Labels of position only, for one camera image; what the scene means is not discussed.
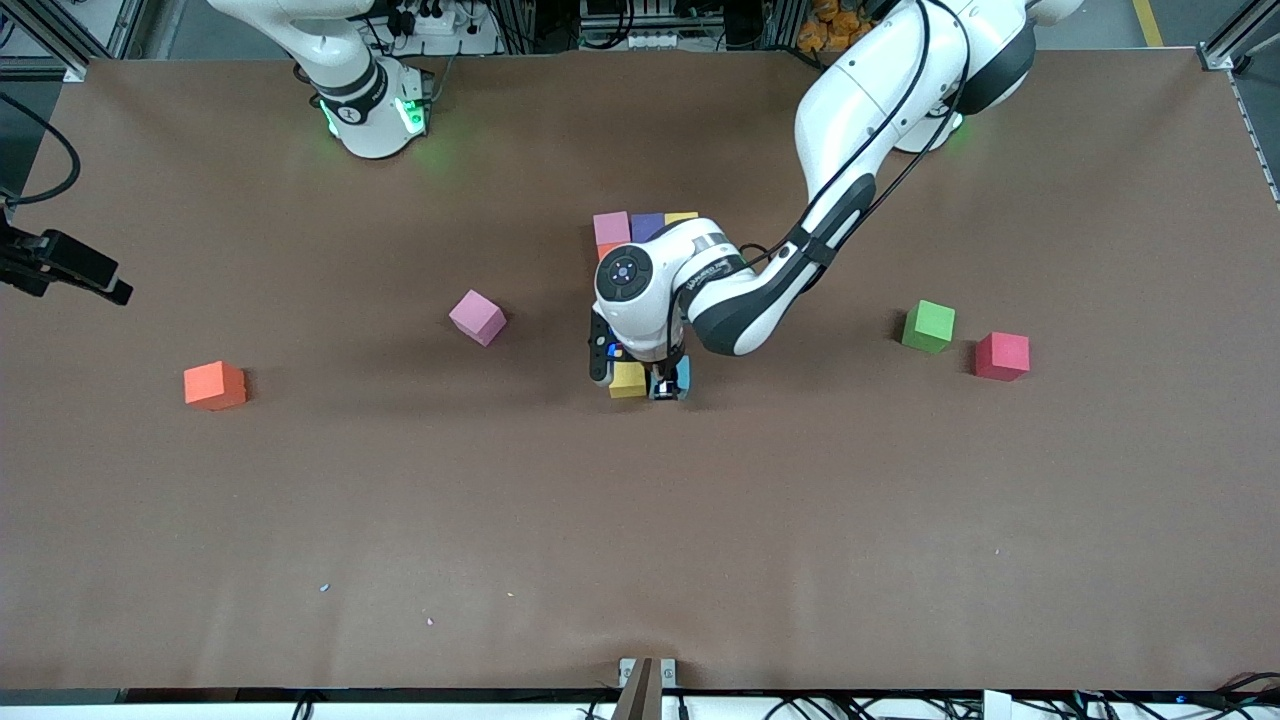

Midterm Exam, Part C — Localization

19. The green foam cube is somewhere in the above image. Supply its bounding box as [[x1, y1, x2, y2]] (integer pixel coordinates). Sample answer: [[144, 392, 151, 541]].
[[901, 299, 956, 355]]

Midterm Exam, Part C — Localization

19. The large table cover sheet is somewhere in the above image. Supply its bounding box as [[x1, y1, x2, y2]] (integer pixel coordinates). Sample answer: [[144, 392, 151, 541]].
[[0, 50, 1280, 693]]

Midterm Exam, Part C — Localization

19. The red foam cube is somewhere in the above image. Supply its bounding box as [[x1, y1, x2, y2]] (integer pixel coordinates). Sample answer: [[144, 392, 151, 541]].
[[976, 332, 1031, 383]]

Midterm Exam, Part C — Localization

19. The dark equipment rack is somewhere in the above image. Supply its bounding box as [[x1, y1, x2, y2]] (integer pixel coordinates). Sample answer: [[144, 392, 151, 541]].
[[575, 0, 791, 51]]

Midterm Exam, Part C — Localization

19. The pile of orange toys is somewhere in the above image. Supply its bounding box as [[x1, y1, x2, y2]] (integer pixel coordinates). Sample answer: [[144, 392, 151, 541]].
[[797, 0, 881, 53]]

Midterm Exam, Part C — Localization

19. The white power strip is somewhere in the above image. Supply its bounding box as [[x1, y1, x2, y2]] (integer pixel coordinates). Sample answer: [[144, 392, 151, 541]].
[[385, 0, 461, 36]]

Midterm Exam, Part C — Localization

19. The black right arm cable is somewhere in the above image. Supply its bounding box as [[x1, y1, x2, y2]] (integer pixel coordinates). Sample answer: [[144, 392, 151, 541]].
[[0, 92, 81, 208]]

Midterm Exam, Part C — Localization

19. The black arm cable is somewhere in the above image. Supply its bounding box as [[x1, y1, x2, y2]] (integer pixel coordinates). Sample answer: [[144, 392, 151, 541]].
[[0, 92, 81, 208], [740, 0, 976, 271]]

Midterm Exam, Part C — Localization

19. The aluminium frame profile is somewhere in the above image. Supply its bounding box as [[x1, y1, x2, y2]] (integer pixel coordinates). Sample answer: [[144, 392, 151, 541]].
[[0, 0, 151, 83], [1195, 0, 1280, 136]]

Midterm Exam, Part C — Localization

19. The front camera mount post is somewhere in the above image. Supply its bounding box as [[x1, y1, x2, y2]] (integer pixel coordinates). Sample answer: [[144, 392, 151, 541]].
[[618, 657, 678, 720]]

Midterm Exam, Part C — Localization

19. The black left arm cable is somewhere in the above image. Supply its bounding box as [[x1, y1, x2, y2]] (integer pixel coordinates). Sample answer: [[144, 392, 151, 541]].
[[740, 0, 976, 271]]

